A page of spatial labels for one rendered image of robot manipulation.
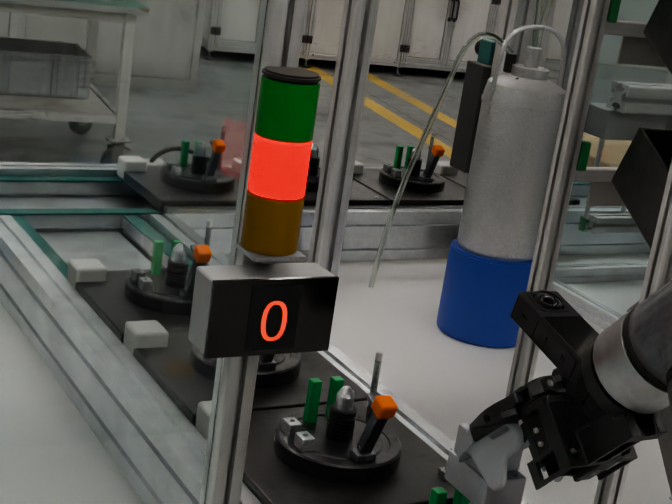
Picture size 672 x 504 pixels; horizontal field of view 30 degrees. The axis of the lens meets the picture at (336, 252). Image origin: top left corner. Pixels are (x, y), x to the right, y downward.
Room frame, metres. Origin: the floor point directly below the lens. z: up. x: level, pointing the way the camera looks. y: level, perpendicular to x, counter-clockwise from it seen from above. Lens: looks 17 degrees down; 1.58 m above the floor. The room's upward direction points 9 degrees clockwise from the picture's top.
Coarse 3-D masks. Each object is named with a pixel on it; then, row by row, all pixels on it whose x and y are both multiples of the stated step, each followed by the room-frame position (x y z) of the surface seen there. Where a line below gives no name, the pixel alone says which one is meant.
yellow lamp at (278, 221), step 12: (252, 204) 1.03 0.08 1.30; (264, 204) 1.02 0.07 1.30; (276, 204) 1.02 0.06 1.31; (288, 204) 1.02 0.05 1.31; (300, 204) 1.03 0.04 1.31; (252, 216) 1.03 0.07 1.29; (264, 216) 1.02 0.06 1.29; (276, 216) 1.02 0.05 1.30; (288, 216) 1.02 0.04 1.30; (300, 216) 1.04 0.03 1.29; (252, 228) 1.02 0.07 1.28; (264, 228) 1.02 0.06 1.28; (276, 228) 1.02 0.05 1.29; (288, 228) 1.03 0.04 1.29; (252, 240) 1.02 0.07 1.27; (264, 240) 1.02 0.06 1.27; (276, 240) 1.02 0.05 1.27; (288, 240) 1.03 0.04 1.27; (264, 252) 1.02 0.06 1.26; (276, 252) 1.02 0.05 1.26; (288, 252) 1.03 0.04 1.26
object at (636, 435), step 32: (544, 384) 0.95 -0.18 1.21; (544, 416) 0.94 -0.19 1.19; (576, 416) 0.94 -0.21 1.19; (608, 416) 0.90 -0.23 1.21; (640, 416) 0.91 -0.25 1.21; (544, 448) 0.95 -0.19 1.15; (576, 448) 0.92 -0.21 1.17; (608, 448) 0.90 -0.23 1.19; (544, 480) 0.92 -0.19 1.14; (576, 480) 0.95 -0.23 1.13
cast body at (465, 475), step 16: (464, 432) 1.04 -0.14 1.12; (448, 464) 1.05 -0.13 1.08; (464, 464) 1.03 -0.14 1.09; (512, 464) 1.03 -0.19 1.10; (448, 480) 1.05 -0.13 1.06; (464, 480) 1.03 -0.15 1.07; (480, 480) 1.01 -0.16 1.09; (512, 480) 1.02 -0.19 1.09; (480, 496) 1.01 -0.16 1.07; (496, 496) 1.01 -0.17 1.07; (512, 496) 1.02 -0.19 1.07
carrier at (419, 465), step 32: (320, 384) 1.29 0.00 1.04; (256, 416) 1.32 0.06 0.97; (288, 416) 1.29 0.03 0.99; (320, 416) 1.31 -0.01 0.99; (352, 416) 1.25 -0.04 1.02; (256, 448) 1.24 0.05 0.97; (288, 448) 1.22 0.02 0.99; (320, 448) 1.22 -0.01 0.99; (352, 448) 1.24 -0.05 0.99; (384, 448) 1.25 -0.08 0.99; (416, 448) 1.30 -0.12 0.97; (256, 480) 1.17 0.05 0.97; (288, 480) 1.18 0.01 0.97; (320, 480) 1.19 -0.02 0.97; (352, 480) 1.19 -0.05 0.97; (384, 480) 1.21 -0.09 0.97; (416, 480) 1.22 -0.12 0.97
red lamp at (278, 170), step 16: (256, 144) 1.03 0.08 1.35; (272, 144) 1.02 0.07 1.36; (288, 144) 1.02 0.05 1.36; (304, 144) 1.03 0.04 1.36; (256, 160) 1.03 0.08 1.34; (272, 160) 1.02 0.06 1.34; (288, 160) 1.02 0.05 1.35; (304, 160) 1.03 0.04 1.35; (256, 176) 1.03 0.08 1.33; (272, 176) 1.02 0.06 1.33; (288, 176) 1.02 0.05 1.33; (304, 176) 1.03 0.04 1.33; (256, 192) 1.02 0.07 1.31; (272, 192) 1.02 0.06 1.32; (288, 192) 1.02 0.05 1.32; (304, 192) 1.04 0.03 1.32
